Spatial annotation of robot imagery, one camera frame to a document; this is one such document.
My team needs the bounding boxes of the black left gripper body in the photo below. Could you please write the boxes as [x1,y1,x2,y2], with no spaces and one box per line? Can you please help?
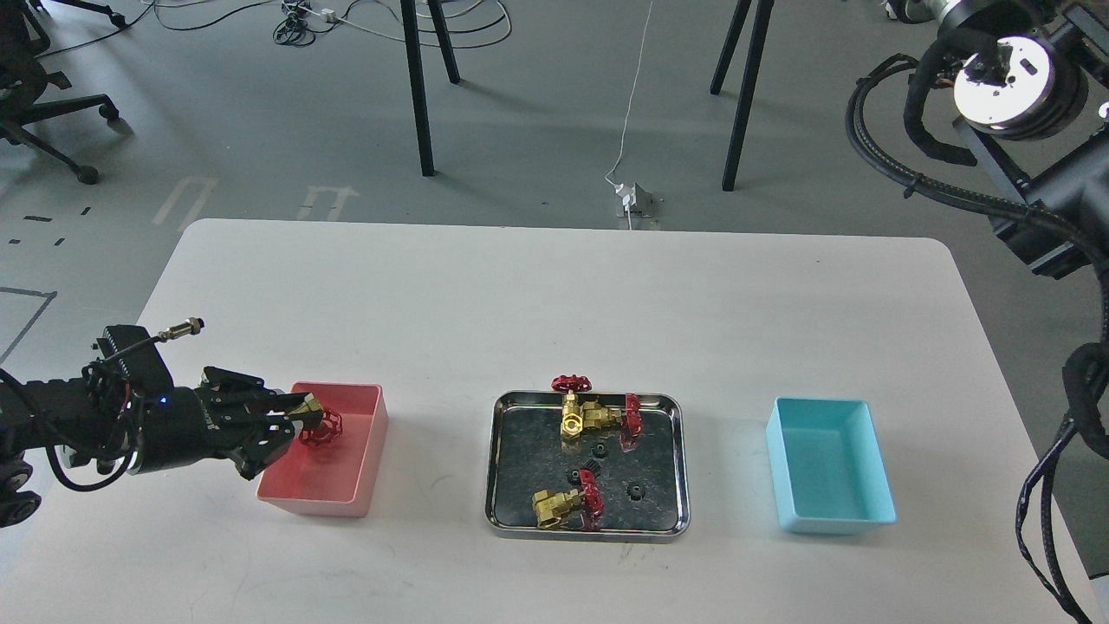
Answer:
[126,388,226,475]

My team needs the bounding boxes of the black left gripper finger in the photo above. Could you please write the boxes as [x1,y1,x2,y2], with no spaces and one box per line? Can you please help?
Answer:
[221,415,298,479]
[199,367,309,415]

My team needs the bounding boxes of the brass valve red handle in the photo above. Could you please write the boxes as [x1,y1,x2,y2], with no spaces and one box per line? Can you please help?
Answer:
[288,393,343,447]
[531,485,606,530]

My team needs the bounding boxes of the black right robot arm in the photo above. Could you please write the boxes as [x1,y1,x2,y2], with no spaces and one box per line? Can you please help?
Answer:
[845,1,1106,301]

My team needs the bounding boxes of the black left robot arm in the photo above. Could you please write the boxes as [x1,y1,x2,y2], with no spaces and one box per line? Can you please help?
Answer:
[3,317,325,526]

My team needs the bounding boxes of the pink plastic box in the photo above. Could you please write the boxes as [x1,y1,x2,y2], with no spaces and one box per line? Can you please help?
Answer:
[255,380,389,516]

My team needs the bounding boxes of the blue plastic box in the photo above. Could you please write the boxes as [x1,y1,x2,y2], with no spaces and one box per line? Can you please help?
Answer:
[766,396,898,536]

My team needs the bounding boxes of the shiny metal tray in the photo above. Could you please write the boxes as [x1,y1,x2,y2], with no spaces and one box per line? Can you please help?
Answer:
[484,391,691,542]

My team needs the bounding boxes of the black office chair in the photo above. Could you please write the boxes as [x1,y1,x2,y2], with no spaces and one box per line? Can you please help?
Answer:
[0,0,131,185]

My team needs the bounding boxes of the black stand legs left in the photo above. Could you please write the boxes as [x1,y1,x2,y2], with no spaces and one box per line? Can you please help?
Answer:
[400,1,461,177]

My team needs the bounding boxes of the black stand legs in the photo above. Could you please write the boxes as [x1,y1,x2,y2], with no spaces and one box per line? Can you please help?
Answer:
[400,1,461,177]
[710,1,775,192]

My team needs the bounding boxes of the white floor power socket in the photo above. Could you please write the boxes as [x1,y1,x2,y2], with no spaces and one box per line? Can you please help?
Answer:
[613,183,661,231]

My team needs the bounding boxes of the black stand legs right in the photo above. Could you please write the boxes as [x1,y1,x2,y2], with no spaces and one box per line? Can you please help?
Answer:
[710,1,775,192]

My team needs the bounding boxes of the brass double valve red handles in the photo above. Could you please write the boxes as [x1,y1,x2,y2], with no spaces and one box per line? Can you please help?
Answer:
[551,374,643,452]

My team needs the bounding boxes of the brass valve red handle front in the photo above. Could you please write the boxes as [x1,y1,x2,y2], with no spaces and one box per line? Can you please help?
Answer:
[531,485,606,530]

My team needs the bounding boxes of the black floor cables bundle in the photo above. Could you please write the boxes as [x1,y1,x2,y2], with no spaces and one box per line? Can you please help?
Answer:
[35,0,512,50]

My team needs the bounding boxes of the white cable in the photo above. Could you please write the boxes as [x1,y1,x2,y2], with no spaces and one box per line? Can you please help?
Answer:
[606,0,657,187]

